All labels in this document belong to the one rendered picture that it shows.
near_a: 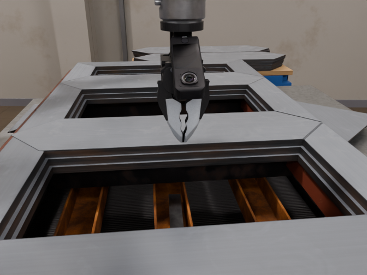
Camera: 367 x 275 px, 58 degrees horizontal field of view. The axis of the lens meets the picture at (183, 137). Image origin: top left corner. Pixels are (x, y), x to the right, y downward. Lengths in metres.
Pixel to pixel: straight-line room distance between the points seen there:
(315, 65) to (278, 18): 0.61
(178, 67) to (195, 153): 0.27
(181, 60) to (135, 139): 0.28
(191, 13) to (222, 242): 0.34
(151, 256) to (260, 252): 0.14
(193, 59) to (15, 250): 0.36
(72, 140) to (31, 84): 3.07
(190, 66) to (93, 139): 0.34
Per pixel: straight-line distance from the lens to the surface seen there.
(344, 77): 3.78
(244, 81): 1.21
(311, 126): 0.85
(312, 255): 0.47
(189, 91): 0.47
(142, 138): 0.74
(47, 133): 0.82
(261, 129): 0.81
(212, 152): 0.72
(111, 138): 0.75
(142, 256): 0.45
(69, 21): 3.25
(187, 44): 0.53
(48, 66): 3.69
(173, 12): 0.53
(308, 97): 1.46
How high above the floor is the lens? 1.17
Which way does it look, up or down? 25 degrees down
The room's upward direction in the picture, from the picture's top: straight up
